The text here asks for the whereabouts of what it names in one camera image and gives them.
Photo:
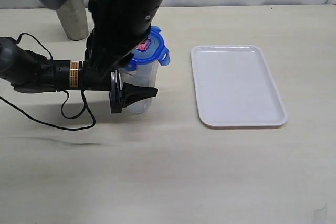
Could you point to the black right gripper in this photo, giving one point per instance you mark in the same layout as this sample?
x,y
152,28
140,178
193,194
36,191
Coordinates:
x,y
119,26

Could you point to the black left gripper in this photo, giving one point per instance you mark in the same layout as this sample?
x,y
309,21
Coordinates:
x,y
121,95

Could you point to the blue plastic lid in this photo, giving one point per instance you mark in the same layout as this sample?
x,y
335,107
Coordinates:
x,y
151,51

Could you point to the stainless steel tumbler cup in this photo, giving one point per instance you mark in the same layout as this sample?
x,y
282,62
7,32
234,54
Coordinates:
x,y
73,18

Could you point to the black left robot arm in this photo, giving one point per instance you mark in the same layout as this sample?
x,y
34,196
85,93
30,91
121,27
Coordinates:
x,y
29,72

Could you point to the white rectangular plastic tray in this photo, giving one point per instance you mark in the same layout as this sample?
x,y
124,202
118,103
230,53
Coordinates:
x,y
234,88

